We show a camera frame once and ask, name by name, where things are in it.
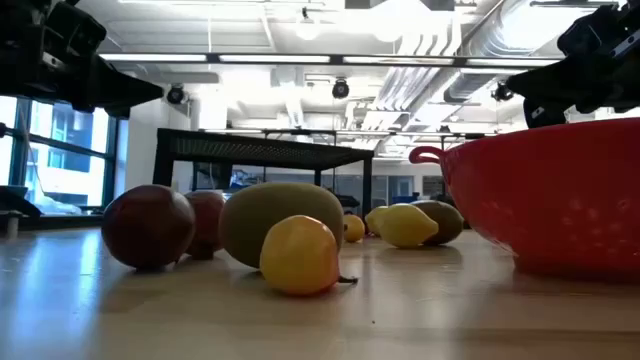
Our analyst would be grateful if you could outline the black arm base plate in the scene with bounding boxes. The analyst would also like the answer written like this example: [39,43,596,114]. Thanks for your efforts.
[0,184,44,219]

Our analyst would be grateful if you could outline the yellow orange pear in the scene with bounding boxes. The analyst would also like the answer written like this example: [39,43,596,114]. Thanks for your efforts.
[259,214,359,296]
[342,213,366,244]

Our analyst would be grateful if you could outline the brown kiwi fruit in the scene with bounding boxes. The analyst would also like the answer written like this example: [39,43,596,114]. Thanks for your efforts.
[412,199,465,247]

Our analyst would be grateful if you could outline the green kiwi fruit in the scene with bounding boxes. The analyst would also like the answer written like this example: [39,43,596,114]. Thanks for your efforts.
[218,181,345,269]

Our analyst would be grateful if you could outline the dark red pomegranate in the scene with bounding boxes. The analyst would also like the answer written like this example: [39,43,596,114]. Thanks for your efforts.
[183,189,227,261]
[101,184,197,271]

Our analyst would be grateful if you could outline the red plastic colander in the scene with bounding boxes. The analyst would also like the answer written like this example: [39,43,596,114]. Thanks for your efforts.
[408,117,640,284]

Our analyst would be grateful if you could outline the black aluminium table frame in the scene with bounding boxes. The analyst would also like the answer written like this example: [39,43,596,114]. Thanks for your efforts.
[19,213,104,232]

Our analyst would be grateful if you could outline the black perforated metal shelf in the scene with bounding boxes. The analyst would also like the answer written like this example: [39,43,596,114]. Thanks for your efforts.
[152,127,375,221]

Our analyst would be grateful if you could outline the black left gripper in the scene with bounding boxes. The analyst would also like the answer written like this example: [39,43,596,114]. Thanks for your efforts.
[0,0,165,119]

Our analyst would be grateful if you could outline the white round ceiling lamp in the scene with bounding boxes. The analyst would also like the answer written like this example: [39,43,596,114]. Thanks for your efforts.
[294,7,321,41]

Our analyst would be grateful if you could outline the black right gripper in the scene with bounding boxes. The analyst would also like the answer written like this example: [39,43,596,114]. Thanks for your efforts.
[505,0,640,129]

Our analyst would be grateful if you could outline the yellow lemon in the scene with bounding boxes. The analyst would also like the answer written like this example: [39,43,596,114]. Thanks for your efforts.
[378,203,440,250]
[364,205,389,238]

